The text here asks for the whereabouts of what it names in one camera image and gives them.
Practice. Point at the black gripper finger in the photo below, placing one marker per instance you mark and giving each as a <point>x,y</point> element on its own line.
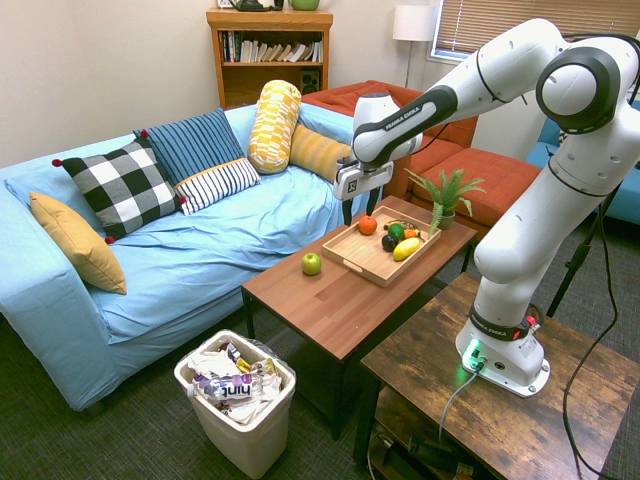
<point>371,201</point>
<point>347,212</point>

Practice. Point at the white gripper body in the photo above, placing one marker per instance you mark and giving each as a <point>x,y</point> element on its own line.
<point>361,181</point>

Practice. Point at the green apple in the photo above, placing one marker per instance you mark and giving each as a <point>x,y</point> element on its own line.
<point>311,264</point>

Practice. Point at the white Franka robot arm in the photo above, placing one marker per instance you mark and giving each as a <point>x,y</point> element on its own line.
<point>525,225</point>

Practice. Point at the wooden serving tray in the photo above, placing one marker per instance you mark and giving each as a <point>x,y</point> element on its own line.
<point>367,257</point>

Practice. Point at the orange fruit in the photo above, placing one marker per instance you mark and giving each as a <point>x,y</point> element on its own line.
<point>368,225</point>

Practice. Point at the brown toy banana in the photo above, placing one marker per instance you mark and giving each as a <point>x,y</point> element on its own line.
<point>400,223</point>

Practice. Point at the green toy fruit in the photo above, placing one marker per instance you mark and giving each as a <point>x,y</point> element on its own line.
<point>396,231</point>

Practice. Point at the black toy fruit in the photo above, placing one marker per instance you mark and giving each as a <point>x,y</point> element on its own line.
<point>389,243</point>

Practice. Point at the small orange toy vegetable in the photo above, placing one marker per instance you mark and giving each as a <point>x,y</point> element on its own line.
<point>412,233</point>

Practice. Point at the mustard striped lumbar pillow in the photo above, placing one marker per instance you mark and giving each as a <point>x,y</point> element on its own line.
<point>317,152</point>

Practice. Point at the yellow toy fruit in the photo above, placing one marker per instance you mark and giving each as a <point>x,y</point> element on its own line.
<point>406,248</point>

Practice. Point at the small potted fern plant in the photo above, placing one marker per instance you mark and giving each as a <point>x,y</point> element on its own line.
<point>445,197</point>

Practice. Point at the brown wood coffee table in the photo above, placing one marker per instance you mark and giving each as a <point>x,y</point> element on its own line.
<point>330,305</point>

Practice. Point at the yellow white patterned bolster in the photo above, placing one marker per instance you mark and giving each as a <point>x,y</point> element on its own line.
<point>274,127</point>

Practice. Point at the orange sofa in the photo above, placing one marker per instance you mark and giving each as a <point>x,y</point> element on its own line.
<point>480,175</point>

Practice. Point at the black bookshelf speaker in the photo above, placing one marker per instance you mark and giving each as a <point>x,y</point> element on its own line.
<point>310,81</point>

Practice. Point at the white navy striped lumbar pillow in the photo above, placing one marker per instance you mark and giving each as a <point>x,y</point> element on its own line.
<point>217,184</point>

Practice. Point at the wooden bookshelf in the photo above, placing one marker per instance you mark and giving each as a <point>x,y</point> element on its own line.
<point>270,82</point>

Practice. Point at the light blue sofa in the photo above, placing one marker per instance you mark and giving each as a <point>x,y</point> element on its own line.
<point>200,260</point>

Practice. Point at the row of paperback books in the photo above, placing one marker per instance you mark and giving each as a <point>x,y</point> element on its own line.
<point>272,52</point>

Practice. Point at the white shade floor lamp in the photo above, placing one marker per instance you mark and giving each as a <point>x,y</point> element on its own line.
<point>414,22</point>

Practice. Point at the blue striped pillow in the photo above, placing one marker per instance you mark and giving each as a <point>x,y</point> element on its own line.
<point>195,142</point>

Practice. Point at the green round pot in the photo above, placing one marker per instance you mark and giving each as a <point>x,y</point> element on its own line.
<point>304,4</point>

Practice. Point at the brown window blinds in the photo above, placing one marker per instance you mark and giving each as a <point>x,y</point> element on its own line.
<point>460,22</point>

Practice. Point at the black object on bookshelf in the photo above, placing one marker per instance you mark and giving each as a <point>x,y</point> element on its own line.
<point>255,5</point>

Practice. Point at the crumpled hint drink box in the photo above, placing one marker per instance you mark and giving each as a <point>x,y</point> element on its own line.
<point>230,389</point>

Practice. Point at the black white checkered pillow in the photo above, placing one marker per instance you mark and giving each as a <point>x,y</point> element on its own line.
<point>122,187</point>

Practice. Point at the white plastic trash bin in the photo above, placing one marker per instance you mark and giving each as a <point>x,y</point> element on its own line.
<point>250,440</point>

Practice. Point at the black device under table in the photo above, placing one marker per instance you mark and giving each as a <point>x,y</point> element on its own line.
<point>432,450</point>

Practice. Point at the teal sofa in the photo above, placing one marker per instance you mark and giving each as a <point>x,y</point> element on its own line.
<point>625,200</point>

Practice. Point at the rustic dark wood side table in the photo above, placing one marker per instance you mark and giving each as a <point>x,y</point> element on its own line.
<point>500,425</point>

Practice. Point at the plain mustard yellow pillow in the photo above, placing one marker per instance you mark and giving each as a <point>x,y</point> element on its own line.
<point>80,245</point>

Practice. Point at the black camera stand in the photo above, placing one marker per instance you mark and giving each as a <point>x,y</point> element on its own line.
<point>575,262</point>

